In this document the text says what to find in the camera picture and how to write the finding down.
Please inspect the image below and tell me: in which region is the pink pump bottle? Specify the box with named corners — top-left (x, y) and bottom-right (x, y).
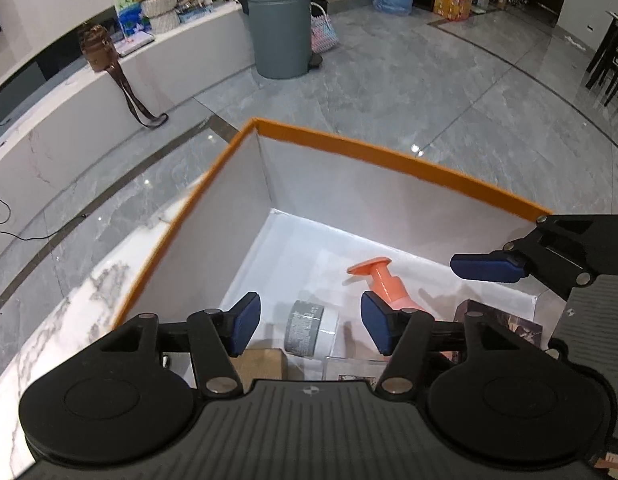
top-left (346, 257), bottom-right (464, 361)

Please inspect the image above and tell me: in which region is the brown cardboard box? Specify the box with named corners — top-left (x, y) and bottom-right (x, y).
top-left (231, 349), bottom-right (287, 392)

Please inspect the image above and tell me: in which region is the dark photo card box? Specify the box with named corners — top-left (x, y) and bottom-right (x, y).
top-left (453, 299), bottom-right (542, 351)

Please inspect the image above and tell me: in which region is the grey cream jar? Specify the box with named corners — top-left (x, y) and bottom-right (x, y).
top-left (284, 300), bottom-right (338, 360)

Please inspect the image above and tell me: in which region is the clear acrylic cube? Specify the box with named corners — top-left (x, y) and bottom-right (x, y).
top-left (322, 356), bottom-right (388, 389)

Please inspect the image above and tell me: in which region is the orange storage box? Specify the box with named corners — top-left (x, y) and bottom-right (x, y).
top-left (115, 119), bottom-right (564, 380)

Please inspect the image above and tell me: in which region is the woven pastel basket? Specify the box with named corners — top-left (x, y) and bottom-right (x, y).
top-left (310, 2), bottom-right (339, 54)

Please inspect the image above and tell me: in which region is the grey trash bin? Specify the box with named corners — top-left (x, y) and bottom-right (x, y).
top-left (243, 0), bottom-right (322, 80)

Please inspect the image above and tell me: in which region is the green poster card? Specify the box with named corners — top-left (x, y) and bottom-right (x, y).
top-left (114, 0), bottom-right (180, 37)

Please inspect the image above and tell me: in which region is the black cable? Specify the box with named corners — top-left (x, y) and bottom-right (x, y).
top-left (0, 184), bottom-right (86, 242)

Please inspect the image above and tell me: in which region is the brown camera bag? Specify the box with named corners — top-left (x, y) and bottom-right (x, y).
top-left (79, 24), bottom-right (169, 129)

